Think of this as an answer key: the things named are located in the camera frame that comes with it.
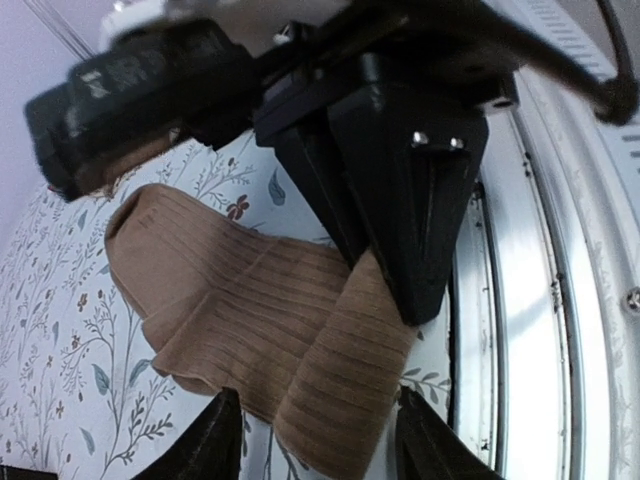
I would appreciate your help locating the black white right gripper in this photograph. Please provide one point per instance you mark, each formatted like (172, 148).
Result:
(300, 74)

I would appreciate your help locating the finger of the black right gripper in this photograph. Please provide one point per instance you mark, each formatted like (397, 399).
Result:
(412, 158)

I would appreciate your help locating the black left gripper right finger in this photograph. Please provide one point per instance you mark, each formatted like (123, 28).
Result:
(428, 449)

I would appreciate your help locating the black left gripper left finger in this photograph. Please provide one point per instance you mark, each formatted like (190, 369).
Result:
(210, 448)

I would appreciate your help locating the floral patterned table mat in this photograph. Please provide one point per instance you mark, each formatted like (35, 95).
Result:
(79, 394)

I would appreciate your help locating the brown ribbed sock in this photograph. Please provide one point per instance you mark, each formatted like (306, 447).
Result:
(314, 347)

